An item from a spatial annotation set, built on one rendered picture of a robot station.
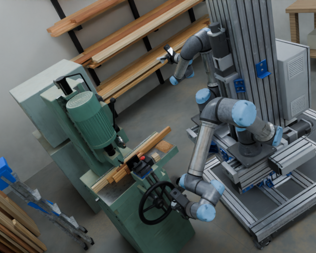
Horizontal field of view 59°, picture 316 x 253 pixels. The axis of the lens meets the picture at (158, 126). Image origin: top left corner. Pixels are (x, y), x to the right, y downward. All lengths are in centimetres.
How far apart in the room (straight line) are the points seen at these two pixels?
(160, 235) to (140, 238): 20
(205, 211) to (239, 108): 47
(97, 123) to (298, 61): 127
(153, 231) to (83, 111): 105
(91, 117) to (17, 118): 246
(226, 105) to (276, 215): 117
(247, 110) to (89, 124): 85
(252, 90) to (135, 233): 122
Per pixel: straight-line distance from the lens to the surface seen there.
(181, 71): 210
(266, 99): 196
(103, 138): 167
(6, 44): 381
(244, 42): 170
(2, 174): 230
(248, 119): 130
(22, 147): 412
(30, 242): 312
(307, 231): 247
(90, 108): 157
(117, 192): 183
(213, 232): 252
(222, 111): 131
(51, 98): 181
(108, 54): 360
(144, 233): 210
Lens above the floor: 212
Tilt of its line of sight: 34 degrees down
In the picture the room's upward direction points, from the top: 24 degrees counter-clockwise
